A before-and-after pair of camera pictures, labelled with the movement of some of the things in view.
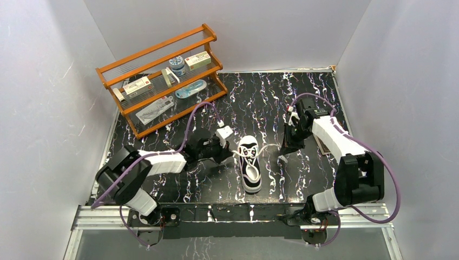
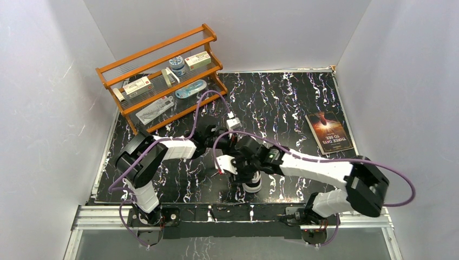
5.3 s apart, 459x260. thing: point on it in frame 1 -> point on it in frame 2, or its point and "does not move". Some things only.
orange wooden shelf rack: [159, 84] does not move
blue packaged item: [190, 89] does not move
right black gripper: [290, 145] -> [241, 177]
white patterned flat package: [162, 105] does not move
